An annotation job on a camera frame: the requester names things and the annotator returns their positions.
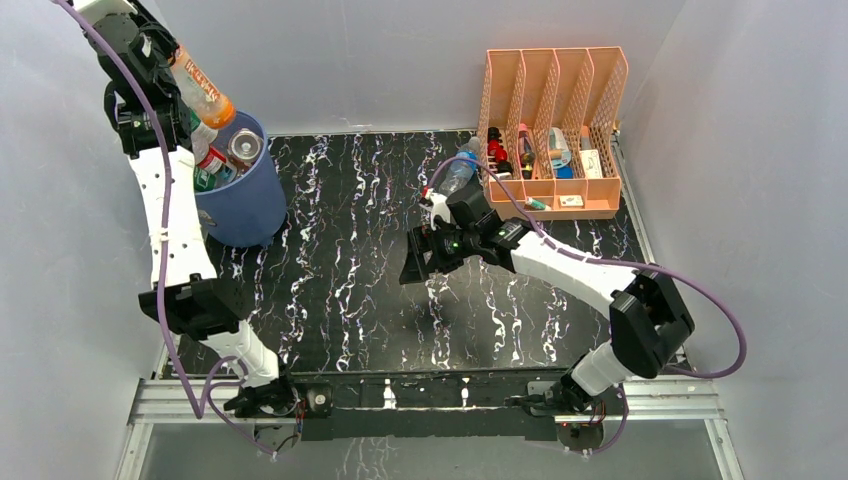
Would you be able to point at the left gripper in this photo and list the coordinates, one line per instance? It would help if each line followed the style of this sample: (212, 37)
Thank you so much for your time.
(144, 24)

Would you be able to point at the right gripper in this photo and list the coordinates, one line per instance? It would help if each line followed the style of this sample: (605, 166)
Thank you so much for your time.
(430, 253)

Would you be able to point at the orange drink bottle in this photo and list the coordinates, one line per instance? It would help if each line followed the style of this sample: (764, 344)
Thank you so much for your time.
(212, 107)

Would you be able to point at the blue label water bottle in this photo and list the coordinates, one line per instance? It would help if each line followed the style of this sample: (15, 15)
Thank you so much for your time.
(461, 171)

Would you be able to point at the red blue label clear bottle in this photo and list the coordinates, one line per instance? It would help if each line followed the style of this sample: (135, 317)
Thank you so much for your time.
(212, 161)

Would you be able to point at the brown tea bottle red label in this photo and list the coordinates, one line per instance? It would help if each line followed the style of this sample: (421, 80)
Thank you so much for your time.
(245, 147)

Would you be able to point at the blue plastic bin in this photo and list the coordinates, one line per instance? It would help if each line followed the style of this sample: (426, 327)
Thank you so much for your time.
(249, 210)

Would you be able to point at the green tea bottle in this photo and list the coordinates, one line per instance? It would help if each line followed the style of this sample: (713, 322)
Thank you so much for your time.
(204, 181)

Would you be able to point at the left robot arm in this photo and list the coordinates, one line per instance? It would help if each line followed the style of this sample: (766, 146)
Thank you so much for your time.
(186, 296)

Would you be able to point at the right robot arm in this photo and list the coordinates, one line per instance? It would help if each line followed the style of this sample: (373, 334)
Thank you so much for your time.
(648, 319)

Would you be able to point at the dark green label clear bottle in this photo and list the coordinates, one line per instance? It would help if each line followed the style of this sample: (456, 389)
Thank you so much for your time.
(202, 136)

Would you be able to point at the green marker front tray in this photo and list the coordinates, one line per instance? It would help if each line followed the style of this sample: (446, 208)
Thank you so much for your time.
(535, 204)

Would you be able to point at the red black items in organizer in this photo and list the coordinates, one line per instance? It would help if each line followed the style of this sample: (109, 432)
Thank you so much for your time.
(497, 154)

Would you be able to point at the dark bottle in organizer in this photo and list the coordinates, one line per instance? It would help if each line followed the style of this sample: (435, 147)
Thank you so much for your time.
(526, 151)

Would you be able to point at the small white box front tray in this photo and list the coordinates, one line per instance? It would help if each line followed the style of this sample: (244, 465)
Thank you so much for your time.
(571, 201)

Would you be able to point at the blue capped tube in organizer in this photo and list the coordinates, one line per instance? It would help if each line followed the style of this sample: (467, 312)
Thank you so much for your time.
(559, 154)

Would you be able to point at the orange plastic file organizer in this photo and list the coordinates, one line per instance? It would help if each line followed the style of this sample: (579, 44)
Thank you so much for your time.
(546, 119)

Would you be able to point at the white box in organizer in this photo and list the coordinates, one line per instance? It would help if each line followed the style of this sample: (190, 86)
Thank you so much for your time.
(591, 164)

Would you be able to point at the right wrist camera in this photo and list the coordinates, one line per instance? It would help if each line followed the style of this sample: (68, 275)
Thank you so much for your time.
(435, 204)

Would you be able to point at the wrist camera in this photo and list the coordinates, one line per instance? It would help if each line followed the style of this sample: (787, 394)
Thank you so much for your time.
(95, 10)
(435, 204)

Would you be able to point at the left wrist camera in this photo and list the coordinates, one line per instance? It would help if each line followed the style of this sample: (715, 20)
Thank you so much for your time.
(95, 10)

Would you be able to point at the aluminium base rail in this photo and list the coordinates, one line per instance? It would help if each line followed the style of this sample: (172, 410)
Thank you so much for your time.
(466, 403)

